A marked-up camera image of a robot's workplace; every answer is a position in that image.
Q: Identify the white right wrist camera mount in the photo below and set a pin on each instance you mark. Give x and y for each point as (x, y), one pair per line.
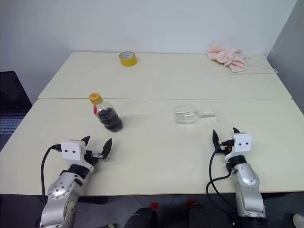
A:
(242, 145)

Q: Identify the dark laptop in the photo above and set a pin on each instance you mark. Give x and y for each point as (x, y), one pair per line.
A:
(12, 95)

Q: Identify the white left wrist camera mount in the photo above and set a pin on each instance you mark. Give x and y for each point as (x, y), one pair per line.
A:
(71, 152)

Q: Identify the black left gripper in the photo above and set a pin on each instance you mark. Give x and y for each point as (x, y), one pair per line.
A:
(89, 157)

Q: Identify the yellow tape roll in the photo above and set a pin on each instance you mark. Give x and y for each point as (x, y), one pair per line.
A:
(128, 62)

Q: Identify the white shoe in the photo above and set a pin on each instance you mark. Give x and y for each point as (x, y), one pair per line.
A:
(299, 221)

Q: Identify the dark rounded shape red tab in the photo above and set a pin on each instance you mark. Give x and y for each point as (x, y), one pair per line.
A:
(140, 218)
(199, 216)

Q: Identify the pink towel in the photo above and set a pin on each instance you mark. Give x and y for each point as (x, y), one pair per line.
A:
(225, 55)

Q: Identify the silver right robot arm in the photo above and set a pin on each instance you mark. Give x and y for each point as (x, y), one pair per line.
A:
(247, 187)

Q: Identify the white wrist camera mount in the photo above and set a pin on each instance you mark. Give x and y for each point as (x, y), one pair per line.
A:
(242, 145)
(71, 152)

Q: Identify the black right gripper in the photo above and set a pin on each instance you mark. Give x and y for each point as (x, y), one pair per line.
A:
(226, 150)

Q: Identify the bottle with yellow cap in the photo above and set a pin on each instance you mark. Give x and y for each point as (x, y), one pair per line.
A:
(110, 118)

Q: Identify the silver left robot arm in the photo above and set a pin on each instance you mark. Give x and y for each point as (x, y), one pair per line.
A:
(59, 190)

